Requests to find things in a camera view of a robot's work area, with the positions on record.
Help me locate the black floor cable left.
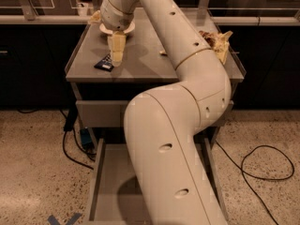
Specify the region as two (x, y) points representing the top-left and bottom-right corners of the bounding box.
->
(15, 108), (98, 171)

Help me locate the blue rxbar blueberry bar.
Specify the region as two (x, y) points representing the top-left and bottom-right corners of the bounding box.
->
(94, 54), (113, 72)

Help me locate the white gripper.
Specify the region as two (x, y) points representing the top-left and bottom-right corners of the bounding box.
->
(88, 0), (139, 67)

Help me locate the grey metal drawer cabinet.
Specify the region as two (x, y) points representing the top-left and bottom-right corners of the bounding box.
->
(64, 7), (247, 148)

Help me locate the grey open bottom drawer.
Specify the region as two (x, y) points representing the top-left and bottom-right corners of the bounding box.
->
(83, 140), (228, 225)

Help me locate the grey middle drawer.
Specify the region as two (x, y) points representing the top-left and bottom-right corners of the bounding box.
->
(75, 99), (234, 128)

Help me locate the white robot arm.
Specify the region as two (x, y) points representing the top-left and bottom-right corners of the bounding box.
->
(100, 0), (232, 225)

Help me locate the blue tape cross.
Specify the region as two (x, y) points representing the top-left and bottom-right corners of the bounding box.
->
(47, 213), (82, 225)

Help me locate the brown yellow chip bag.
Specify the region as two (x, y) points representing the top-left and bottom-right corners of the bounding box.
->
(159, 30), (234, 66)

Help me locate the black floor cable right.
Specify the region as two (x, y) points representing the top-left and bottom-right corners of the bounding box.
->
(215, 140), (295, 225)

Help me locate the black floor cable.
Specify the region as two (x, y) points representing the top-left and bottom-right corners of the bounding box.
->
(15, 108), (98, 171)
(215, 140), (295, 225)

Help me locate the black power plug block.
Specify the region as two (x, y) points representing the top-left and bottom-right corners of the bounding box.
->
(64, 105), (78, 131)

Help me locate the blue power adapter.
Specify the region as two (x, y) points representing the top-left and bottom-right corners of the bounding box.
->
(80, 128), (93, 149)

